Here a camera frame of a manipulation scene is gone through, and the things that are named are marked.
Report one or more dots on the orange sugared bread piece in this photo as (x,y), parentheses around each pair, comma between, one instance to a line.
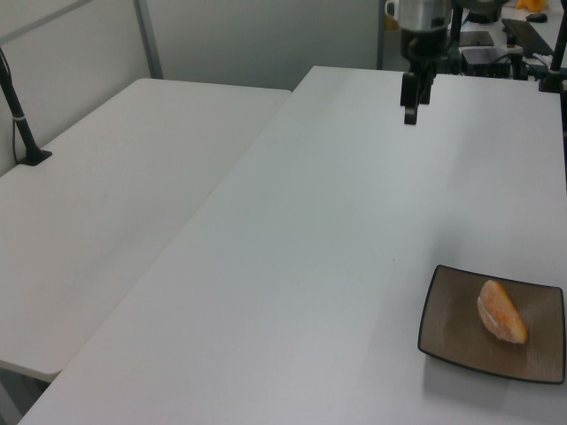
(500,316)

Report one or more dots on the orange object on desk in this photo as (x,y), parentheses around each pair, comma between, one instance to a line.
(531,4)

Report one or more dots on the black keyboard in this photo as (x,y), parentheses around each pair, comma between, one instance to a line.
(525,34)

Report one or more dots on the black camera pole with base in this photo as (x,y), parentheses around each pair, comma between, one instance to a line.
(20,115)

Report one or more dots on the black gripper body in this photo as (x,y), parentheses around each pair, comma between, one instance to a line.
(424,46)

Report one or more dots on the silver electronics box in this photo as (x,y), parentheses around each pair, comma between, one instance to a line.
(485,59)

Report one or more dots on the black computer mouse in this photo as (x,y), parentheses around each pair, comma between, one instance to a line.
(537,17)

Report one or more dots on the black clamp stand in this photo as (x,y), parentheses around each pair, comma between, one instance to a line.
(554,57)

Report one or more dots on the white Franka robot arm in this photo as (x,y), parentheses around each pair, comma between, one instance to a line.
(423,13)

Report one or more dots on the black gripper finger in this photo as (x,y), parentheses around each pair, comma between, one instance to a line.
(409,99)
(426,90)

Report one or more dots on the brown square ceramic plate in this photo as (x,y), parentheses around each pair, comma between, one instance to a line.
(460,323)

